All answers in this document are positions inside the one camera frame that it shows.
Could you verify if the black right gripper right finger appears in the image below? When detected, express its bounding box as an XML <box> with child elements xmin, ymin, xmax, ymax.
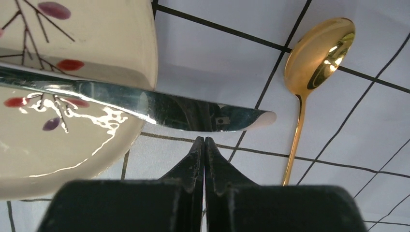
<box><xmin>205</xmin><ymin>137</ymin><xmax>367</xmax><ymax>232</ymax></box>

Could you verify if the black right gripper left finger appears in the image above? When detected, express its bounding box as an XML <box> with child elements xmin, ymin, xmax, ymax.
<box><xmin>38</xmin><ymin>137</ymin><xmax>205</xmax><ymax>232</ymax></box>

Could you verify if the metal cutlery piece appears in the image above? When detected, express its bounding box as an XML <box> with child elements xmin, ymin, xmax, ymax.
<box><xmin>0</xmin><ymin>63</ymin><xmax>277</xmax><ymax>132</ymax></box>

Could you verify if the white checked tablecloth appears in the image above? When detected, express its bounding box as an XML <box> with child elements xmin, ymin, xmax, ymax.
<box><xmin>0</xmin><ymin>0</ymin><xmax>410</xmax><ymax>232</ymax></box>

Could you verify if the cream pink branch plate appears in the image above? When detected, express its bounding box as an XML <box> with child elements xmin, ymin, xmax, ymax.
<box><xmin>0</xmin><ymin>0</ymin><xmax>158</xmax><ymax>200</ymax></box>

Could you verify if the metal spoon wooden handle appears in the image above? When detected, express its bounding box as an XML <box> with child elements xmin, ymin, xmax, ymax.
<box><xmin>282</xmin><ymin>17</ymin><xmax>355</xmax><ymax>186</ymax></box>

